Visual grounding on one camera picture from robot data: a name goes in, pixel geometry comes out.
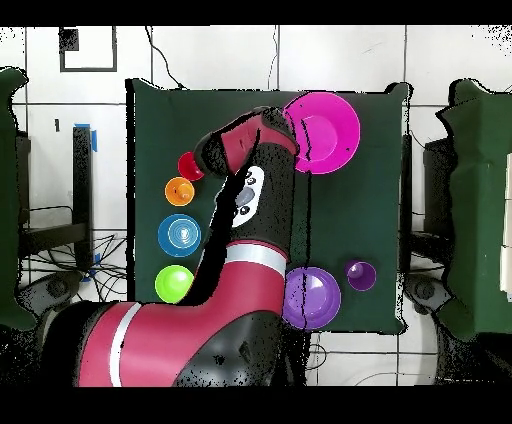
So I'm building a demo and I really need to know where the large pink plastic bowl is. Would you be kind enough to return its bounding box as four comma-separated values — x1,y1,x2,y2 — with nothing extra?
282,91,362,176

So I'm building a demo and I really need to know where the orange plastic cup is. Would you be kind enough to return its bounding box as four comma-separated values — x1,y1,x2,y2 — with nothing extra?
164,176,196,208

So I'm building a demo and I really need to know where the shallow light blue plastic bowl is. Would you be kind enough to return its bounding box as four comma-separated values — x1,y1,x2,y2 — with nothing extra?
157,213,202,258

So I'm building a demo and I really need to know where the red plastic cup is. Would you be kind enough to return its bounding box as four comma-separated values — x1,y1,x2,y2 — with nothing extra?
177,151,206,182

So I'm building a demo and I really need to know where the dark green tablecloth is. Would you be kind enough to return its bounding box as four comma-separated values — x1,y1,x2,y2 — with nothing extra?
125,77,413,335

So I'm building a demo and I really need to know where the purple plastic bowl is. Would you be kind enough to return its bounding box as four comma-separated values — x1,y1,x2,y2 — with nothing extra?
282,266,342,331

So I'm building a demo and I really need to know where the green plastic bowl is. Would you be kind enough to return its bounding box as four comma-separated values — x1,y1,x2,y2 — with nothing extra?
154,264,196,305

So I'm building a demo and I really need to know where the purple plastic cup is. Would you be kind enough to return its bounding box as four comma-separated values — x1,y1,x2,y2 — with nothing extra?
344,259,378,292

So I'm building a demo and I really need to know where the green cloth covered side table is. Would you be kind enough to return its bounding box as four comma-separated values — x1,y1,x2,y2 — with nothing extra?
0,66,37,331
435,78,512,341

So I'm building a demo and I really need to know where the tangle of floor cables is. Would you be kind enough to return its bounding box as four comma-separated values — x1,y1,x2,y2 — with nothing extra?
19,233,129,305

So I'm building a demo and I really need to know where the thin black floor cable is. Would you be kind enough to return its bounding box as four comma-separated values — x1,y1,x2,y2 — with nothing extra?
143,25,187,90

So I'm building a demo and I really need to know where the dark square floor frame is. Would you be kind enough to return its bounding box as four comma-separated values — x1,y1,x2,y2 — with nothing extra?
58,25,118,73

